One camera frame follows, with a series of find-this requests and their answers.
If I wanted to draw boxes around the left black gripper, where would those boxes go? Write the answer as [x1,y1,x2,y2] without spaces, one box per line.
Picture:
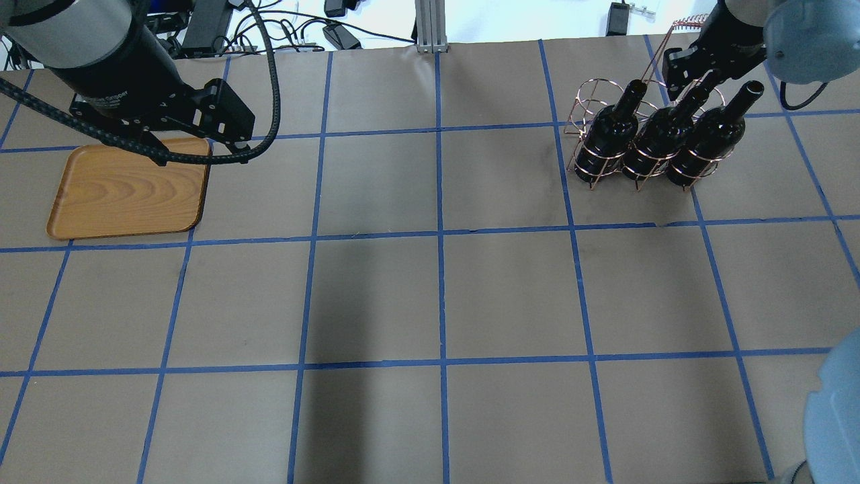
[40,24,257,166]

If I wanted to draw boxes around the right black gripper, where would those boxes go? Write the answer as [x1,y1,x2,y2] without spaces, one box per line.
[662,0,770,102]

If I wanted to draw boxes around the black wine bottle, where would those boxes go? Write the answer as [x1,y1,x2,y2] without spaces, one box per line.
[664,80,764,189]
[621,69,722,185]
[574,79,648,184]

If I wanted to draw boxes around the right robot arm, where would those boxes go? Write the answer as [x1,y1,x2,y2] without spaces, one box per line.
[662,1,859,101]

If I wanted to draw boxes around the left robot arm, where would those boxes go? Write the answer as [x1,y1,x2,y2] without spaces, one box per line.
[2,1,282,166]

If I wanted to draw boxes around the wooden tray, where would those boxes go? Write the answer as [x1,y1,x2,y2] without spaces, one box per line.
[46,145,210,240]

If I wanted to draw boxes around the black power adapter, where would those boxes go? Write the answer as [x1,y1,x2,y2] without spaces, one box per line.
[322,24,363,51]

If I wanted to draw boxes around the copper wire bottle basket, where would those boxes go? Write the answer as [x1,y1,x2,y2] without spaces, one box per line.
[563,13,726,190]

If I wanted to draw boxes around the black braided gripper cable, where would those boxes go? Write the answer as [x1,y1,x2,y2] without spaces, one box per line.
[0,0,280,165]

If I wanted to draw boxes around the aluminium frame post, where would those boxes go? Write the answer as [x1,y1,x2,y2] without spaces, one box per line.
[415,0,449,53]

